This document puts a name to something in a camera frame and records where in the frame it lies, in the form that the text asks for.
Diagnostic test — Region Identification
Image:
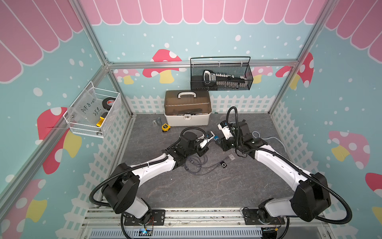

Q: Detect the clear wall bin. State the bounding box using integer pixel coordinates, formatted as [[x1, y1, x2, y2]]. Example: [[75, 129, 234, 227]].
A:
[[63, 82, 121, 138]]

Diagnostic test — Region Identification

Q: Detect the yellow tape measure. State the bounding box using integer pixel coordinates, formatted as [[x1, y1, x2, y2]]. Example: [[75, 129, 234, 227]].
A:
[[161, 123, 171, 132]]

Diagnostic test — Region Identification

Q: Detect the black wire mesh basket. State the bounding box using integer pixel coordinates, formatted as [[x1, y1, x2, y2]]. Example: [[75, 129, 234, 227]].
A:
[[190, 56, 253, 91]]

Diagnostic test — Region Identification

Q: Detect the black mp3 player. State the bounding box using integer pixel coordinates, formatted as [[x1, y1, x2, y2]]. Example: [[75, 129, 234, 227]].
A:
[[220, 161, 227, 168]]

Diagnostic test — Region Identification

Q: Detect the grey usb cable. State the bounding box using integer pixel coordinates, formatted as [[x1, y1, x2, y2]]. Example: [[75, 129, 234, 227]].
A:
[[184, 155, 223, 175]]

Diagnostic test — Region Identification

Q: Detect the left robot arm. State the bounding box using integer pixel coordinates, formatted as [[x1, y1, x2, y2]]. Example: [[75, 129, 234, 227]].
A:
[[89, 126, 215, 225]]

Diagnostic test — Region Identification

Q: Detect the yellow tool in bin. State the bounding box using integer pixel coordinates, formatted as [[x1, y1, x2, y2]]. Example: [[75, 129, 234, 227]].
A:
[[96, 112, 108, 127]]

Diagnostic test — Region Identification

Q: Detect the white box brown lid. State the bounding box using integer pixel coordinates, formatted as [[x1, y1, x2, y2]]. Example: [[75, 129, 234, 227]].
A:
[[164, 90, 212, 127]]

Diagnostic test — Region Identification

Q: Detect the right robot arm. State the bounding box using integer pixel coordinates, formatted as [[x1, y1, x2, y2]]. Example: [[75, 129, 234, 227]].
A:
[[216, 107, 353, 225]]

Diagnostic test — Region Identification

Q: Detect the socket set in basket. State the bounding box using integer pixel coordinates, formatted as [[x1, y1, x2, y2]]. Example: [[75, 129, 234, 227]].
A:
[[202, 70, 249, 90]]

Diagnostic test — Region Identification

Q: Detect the black tape roll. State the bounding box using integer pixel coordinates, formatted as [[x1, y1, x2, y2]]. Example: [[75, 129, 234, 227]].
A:
[[102, 97, 116, 111]]

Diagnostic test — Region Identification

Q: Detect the white power strip cord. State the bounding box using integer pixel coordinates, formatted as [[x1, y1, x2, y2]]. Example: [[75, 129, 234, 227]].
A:
[[252, 130, 287, 153]]

